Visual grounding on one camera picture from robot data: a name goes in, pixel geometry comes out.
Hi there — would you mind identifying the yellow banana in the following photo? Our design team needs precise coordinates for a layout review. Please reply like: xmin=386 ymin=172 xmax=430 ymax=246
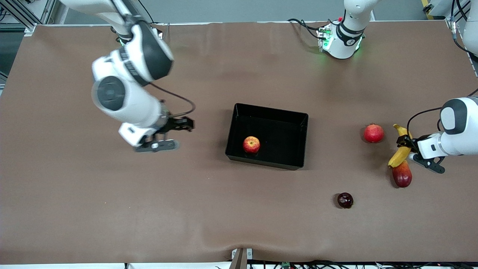
xmin=388 ymin=124 xmax=413 ymax=168

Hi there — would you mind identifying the red yellow apple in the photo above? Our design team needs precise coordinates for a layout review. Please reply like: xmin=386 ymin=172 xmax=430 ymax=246
xmin=242 ymin=136 xmax=261 ymax=154

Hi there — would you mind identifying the black plastic box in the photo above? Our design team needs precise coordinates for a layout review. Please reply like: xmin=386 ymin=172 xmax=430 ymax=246
xmin=225 ymin=103 xmax=309 ymax=171

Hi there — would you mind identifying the red pomegranate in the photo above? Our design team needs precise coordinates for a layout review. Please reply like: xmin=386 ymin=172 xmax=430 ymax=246
xmin=364 ymin=123 xmax=385 ymax=143

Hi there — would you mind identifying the red mango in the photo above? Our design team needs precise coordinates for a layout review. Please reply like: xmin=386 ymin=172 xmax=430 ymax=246
xmin=392 ymin=163 xmax=413 ymax=188

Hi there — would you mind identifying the table cover mat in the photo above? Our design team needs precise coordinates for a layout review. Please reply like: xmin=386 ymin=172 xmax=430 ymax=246
xmin=0 ymin=21 xmax=478 ymax=264

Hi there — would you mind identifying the dark purple plum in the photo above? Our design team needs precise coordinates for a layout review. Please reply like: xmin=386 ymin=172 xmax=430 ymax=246
xmin=337 ymin=192 xmax=354 ymax=209

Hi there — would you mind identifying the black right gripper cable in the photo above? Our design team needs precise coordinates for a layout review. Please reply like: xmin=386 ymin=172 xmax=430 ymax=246
xmin=149 ymin=83 xmax=196 ymax=118

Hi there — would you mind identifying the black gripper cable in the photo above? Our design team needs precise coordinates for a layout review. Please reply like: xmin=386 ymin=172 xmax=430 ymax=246
xmin=406 ymin=0 xmax=478 ymax=139
xmin=149 ymin=83 xmax=196 ymax=118

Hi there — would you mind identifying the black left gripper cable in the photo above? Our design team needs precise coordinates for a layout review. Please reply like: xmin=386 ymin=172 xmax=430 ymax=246
xmin=406 ymin=0 xmax=478 ymax=139

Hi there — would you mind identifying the black right arm base cable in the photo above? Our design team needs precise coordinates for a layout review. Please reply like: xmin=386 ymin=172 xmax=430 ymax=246
xmin=139 ymin=0 xmax=155 ymax=25

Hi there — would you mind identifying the black arm base cable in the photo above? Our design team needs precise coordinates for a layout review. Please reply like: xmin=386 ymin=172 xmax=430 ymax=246
xmin=287 ymin=18 xmax=329 ymax=40
xmin=139 ymin=0 xmax=155 ymax=25

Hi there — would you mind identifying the yellow black striped post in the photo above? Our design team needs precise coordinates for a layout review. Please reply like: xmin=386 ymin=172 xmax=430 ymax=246
xmin=421 ymin=0 xmax=434 ymax=20

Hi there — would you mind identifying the aluminium frame profile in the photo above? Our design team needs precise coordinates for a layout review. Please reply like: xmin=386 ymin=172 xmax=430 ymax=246
xmin=0 ymin=0 xmax=56 ymax=36
xmin=426 ymin=0 xmax=467 ymax=30

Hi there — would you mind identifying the metal table bracket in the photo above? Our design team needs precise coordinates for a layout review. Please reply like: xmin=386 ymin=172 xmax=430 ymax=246
xmin=231 ymin=248 xmax=253 ymax=269

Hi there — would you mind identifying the black left arm base cable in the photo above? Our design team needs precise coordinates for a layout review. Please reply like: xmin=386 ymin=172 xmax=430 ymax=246
xmin=287 ymin=18 xmax=329 ymax=40

